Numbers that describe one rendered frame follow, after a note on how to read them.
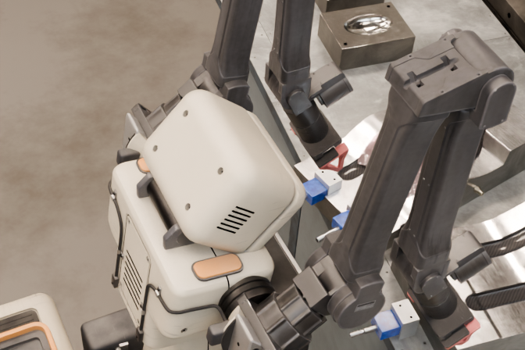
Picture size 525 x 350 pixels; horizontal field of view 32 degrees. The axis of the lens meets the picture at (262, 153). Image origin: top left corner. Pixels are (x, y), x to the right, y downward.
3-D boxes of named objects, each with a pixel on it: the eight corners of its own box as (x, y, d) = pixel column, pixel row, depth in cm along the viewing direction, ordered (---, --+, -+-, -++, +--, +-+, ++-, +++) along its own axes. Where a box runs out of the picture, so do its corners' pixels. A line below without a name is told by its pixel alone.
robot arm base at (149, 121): (129, 106, 158) (155, 153, 151) (164, 76, 157) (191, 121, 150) (158, 127, 165) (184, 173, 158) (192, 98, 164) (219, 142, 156)
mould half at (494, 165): (368, 261, 190) (376, 226, 182) (291, 182, 204) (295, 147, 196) (533, 165, 212) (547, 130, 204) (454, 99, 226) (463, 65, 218)
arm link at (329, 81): (263, 69, 165) (285, 99, 160) (316, 33, 165) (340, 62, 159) (286, 105, 174) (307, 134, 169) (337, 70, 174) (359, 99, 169)
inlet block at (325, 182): (291, 222, 192) (293, 205, 188) (276, 207, 195) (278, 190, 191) (339, 196, 198) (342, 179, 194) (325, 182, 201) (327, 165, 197)
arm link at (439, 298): (398, 271, 142) (418, 299, 139) (435, 246, 142) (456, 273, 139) (408, 288, 148) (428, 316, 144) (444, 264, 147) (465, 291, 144)
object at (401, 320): (353, 354, 174) (357, 338, 170) (342, 333, 177) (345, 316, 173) (415, 335, 178) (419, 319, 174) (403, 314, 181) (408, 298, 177)
